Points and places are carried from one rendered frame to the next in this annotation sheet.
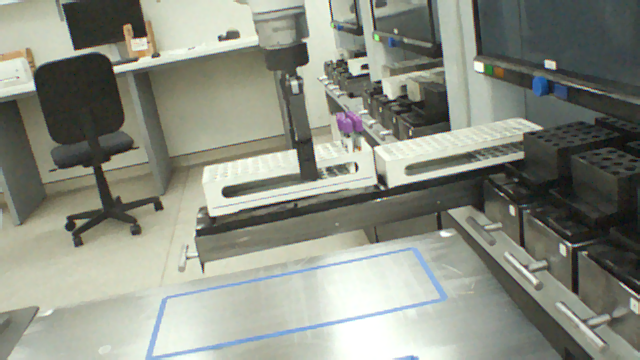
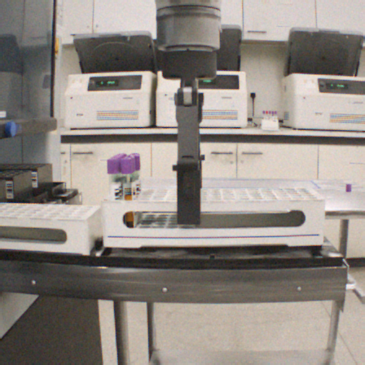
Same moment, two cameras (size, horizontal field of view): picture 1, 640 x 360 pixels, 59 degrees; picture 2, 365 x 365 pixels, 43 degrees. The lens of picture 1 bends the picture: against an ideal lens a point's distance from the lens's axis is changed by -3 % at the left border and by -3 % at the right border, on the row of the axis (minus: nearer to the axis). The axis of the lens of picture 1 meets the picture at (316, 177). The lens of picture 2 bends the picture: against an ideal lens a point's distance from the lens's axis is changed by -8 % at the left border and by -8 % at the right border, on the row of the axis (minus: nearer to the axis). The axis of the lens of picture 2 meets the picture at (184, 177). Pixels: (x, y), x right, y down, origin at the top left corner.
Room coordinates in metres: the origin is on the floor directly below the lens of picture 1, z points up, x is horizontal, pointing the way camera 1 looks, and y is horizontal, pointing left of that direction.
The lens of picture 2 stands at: (1.67, 0.09, 1.01)
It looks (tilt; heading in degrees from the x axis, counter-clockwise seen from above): 8 degrees down; 188
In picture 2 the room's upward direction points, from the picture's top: straight up
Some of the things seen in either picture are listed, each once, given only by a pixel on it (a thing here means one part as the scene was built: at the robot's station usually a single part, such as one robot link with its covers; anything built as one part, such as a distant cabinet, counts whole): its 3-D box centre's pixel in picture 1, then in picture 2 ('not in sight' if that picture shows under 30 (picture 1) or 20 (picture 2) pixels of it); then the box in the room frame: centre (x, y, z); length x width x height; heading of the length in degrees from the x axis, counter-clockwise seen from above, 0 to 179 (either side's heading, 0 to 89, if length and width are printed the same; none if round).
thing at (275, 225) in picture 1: (369, 200); (117, 270); (1.02, -0.09, 0.78); 0.73 x 0.14 x 0.09; 95
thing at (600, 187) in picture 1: (599, 184); (19, 187); (0.74, -0.39, 0.85); 0.12 x 0.02 x 0.06; 4
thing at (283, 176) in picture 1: (288, 175); (214, 216); (1.00, 0.05, 0.86); 0.30 x 0.10 x 0.06; 95
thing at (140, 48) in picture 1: (140, 39); not in sight; (4.28, 1.06, 1.02); 0.22 x 0.17 x 0.24; 5
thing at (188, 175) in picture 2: not in sight; (188, 178); (1.08, 0.02, 0.92); 0.03 x 0.01 x 0.05; 5
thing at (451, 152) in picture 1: (458, 153); (4, 229); (1.03, -0.27, 0.83); 0.30 x 0.10 x 0.06; 95
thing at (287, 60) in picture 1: (289, 71); (189, 84); (1.01, 0.01, 1.04); 0.08 x 0.07 x 0.09; 5
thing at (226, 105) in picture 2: not in sight; (201, 76); (-1.58, -0.22, 1.24); 0.62 x 0.56 x 0.69; 5
